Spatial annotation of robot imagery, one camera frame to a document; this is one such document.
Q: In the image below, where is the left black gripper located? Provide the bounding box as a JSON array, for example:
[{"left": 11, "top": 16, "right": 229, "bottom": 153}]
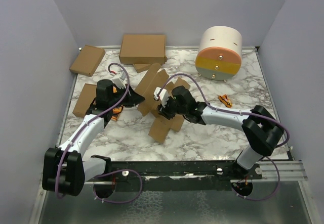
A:
[{"left": 109, "top": 83, "right": 145, "bottom": 109}]

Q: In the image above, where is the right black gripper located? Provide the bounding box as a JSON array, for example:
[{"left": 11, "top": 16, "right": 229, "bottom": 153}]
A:
[{"left": 157, "top": 95, "right": 188, "bottom": 119}]

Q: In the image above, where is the brown cardboard box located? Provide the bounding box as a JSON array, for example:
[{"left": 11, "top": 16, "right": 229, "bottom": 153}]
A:
[{"left": 135, "top": 63, "right": 190, "bottom": 144}]

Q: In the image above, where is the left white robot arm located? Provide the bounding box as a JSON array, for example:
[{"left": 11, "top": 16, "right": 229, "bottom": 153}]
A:
[{"left": 42, "top": 79, "right": 145, "bottom": 199}]

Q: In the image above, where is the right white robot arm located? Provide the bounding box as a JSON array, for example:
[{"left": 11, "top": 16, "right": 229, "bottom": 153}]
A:
[{"left": 153, "top": 86, "right": 284, "bottom": 179}]

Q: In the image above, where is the small cardboard box under stack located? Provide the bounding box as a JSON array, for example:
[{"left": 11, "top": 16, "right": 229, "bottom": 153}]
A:
[{"left": 133, "top": 64, "right": 151, "bottom": 73}]

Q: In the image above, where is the folded cardboard box front left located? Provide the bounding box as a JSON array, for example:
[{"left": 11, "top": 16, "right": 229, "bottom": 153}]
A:
[{"left": 72, "top": 83, "right": 97, "bottom": 118}]

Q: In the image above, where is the large folded cardboard box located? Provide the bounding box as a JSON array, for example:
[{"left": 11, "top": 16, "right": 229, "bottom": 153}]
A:
[{"left": 119, "top": 34, "right": 168, "bottom": 65}]

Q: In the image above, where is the folded cardboard box back left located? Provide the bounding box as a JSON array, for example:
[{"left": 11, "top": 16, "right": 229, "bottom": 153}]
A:
[{"left": 69, "top": 45, "right": 105, "bottom": 77}]

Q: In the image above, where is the small orange toy car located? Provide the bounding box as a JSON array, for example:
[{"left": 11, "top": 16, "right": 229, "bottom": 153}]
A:
[{"left": 218, "top": 94, "right": 232, "bottom": 108}]

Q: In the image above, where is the round pastel drawer cabinet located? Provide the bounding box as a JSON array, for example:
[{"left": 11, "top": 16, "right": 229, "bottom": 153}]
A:
[{"left": 195, "top": 26, "right": 242, "bottom": 81}]

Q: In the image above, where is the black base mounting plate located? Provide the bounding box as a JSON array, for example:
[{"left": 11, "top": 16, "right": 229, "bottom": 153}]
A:
[{"left": 86, "top": 160, "right": 262, "bottom": 192}]

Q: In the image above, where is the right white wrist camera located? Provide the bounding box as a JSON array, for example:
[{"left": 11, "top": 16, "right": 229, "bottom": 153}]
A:
[{"left": 153, "top": 87, "right": 169, "bottom": 107}]

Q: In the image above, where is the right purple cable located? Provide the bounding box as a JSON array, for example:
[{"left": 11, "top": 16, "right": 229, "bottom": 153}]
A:
[{"left": 154, "top": 73, "right": 291, "bottom": 201}]

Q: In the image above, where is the aluminium rail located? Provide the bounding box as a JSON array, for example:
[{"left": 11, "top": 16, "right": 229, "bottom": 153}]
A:
[{"left": 259, "top": 161, "right": 308, "bottom": 182}]

